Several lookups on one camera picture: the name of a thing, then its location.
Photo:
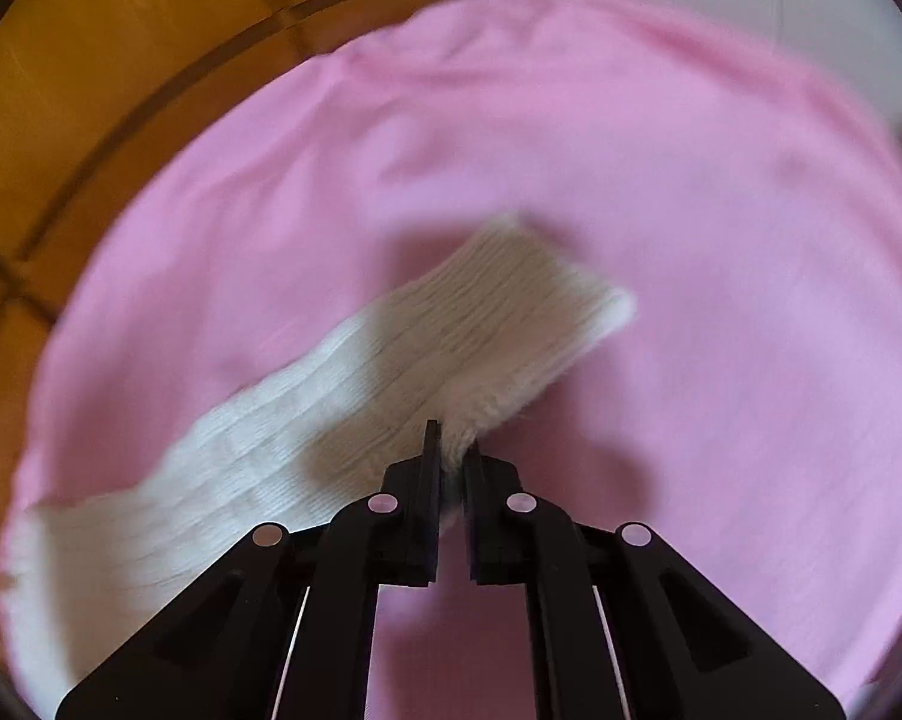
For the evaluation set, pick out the white knitted sock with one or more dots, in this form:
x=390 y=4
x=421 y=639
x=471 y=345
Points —
x=271 y=427

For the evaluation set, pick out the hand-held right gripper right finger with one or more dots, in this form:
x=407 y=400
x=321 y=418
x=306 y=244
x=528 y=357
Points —
x=488 y=517

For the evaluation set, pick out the orange wooden wardrobe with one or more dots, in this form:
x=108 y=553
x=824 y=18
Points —
x=83 y=90

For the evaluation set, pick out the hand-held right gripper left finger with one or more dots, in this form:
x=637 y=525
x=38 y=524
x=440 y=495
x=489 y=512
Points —
x=419 y=510

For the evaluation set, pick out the pink bed sheet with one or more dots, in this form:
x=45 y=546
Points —
x=646 y=202

